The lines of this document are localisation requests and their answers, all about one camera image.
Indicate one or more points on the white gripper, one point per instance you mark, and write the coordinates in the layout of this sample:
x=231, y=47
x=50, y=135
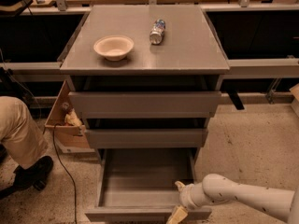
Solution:
x=186, y=197

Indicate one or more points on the grey bottom drawer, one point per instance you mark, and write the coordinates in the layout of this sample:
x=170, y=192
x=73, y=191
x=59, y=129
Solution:
x=138, y=185

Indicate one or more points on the grey drawer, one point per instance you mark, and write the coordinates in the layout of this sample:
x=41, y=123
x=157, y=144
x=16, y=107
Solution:
x=143, y=97
x=146, y=133
x=138, y=185

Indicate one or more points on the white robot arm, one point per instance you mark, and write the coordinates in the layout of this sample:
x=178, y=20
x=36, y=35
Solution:
x=278, y=203

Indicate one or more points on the grey middle drawer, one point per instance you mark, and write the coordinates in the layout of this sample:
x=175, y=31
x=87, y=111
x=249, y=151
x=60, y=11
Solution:
x=146, y=133

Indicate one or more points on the grey drawer cabinet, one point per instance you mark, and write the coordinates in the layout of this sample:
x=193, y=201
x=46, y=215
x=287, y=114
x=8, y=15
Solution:
x=188, y=48

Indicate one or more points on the grey top drawer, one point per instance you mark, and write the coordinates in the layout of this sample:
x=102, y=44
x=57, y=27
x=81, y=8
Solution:
x=143, y=97

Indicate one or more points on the wooden box on floor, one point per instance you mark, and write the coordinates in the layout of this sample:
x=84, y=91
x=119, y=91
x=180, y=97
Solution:
x=69, y=137

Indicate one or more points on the yellow toy in box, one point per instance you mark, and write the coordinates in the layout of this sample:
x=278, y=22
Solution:
x=72, y=119

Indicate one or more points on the black shoe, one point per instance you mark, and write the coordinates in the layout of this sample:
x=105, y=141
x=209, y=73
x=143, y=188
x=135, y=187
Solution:
x=35, y=176

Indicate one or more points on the beige paper bowl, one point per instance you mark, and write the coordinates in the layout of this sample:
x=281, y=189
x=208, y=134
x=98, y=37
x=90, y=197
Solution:
x=114, y=47

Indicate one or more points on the crushed soda can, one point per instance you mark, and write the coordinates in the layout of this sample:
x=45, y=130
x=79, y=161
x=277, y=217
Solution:
x=156, y=34

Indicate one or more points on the person leg khaki trousers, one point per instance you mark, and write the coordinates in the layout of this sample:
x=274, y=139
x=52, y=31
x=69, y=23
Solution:
x=19, y=133

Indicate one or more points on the grey metal frame rail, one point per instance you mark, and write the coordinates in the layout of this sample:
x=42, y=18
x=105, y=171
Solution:
x=239, y=69

